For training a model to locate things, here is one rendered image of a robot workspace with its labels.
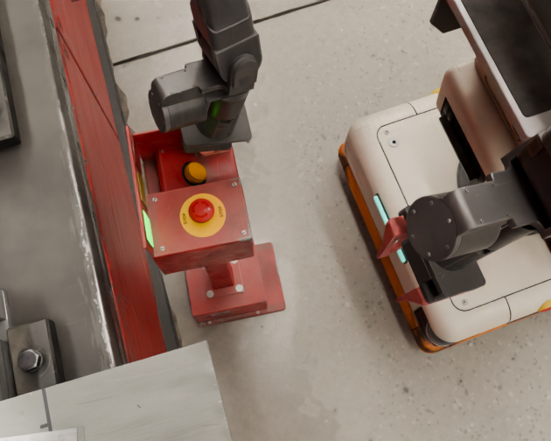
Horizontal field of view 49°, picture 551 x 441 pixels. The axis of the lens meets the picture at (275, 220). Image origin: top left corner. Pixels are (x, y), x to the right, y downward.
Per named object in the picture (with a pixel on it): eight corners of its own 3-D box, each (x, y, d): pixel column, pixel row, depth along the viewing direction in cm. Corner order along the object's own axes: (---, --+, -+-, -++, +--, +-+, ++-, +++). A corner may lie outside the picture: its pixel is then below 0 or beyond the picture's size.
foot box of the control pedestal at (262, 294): (286, 310, 169) (288, 302, 157) (198, 328, 167) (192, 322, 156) (271, 241, 175) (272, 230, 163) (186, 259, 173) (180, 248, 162)
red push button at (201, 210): (218, 226, 95) (216, 219, 92) (192, 230, 95) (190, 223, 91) (213, 202, 96) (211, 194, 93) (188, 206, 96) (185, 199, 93)
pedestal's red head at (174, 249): (254, 256, 105) (252, 227, 88) (163, 275, 104) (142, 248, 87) (233, 153, 111) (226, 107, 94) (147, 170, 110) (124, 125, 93)
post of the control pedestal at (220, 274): (233, 284, 159) (217, 223, 107) (213, 289, 158) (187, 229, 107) (230, 265, 160) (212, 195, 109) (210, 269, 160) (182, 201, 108)
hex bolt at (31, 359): (45, 367, 76) (39, 367, 74) (23, 374, 75) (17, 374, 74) (40, 347, 76) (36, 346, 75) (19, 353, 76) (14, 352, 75)
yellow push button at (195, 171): (202, 186, 105) (208, 182, 104) (183, 185, 103) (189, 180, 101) (198, 167, 106) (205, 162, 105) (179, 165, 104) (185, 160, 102)
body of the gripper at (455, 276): (433, 304, 61) (484, 278, 55) (393, 213, 64) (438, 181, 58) (475, 290, 65) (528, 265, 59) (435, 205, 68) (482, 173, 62)
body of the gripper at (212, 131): (174, 111, 89) (181, 83, 82) (240, 107, 92) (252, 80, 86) (182, 150, 87) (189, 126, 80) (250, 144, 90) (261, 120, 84)
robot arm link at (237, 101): (259, 91, 78) (240, 55, 79) (210, 105, 76) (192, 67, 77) (247, 118, 84) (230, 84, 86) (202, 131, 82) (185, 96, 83)
